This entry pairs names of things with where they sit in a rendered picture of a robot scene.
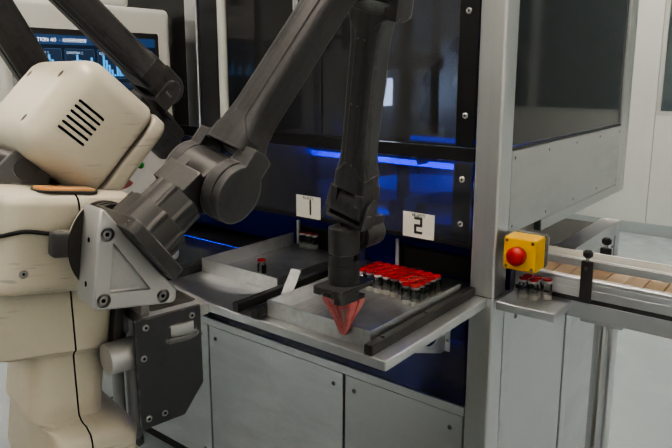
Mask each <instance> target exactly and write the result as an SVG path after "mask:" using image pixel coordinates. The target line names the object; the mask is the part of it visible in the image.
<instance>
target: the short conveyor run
mask: <svg viewBox="0 0 672 448"><path fill-rule="evenodd" d="M602 243H603V245H605V247H601V248H600V253H594V252H593V251H592V250H585V251H582V250H576V249H570V248H564V247H558V246H552V245H549V256H548V264H547V266H546V267H545V268H542V269H541V270H539V271H538V272H536V273H534V274H533V273H528V272H523V271H518V270H514V281H513V290H515V289H518V284H519V282H520V281H519V277H520V276H523V274H532V275H533V276H541V277H543V278H551V279H553V281H552V283H551V284H552V286H553V287H552V296H554V297H559V298H564V299H568V300H571V301H572V305H571V309H570V310H569V311H567V312H566V313H565V314H564V315H569V316H573V317H577V318H582V319H586V320H590V321H595V322H599V323H604V324H608V325H612V326H617V327H621V328H625V329H630V330H634V331H638V332H643V333H647V334H651V335H656V336H660V337H664V338H669V339H672V265H666V264H660V263H654V262H648V261H642V260H636V259H630V258H624V257H618V256H612V248H608V245H610V244H612V239H611V238H609V237H604V238H602Z"/></svg>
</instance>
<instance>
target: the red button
mask: <svg viewBox="0 0 672 448"><path fill-rule="evenodd" d="M526 258H527V256H526V252H525V251H524V250H523V249H522V248H521V247H517V246H516V247H512V248H510V249H509V250H508V251H507V253H506V259H507V261H508V263H509V264H510V265H512V266H515V267H517V266H520V265H522V264H524V263H525V261H526Z"/></svg>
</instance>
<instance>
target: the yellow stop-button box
mask: <svg viewBox="0 0 672 448"><path fill-rule="evenodd" d="M548 243H549V235H548V234H542V233H536V232H530V231H523V230H516V231H515V232H513V233H511V234H508V235H506V236H505V238H504V258H503V267H504V268H507V269H512V270H518V271H523V272H528V273H533V274H534V273H536V272H538V271H539V270H541V269H542V268H545V267H546V266H547V259H548ZM516 246H517V247H521V248H522V249H523V250H524V251H525V252H526V256H527V258H526V261H525V263H524V264H522V265H520V266H517V267H515V266H512V265H510V264H509V263H508V261H507V259H506V253H507V251H508V250H509V249H510V248H512V247H516Z"/></svg>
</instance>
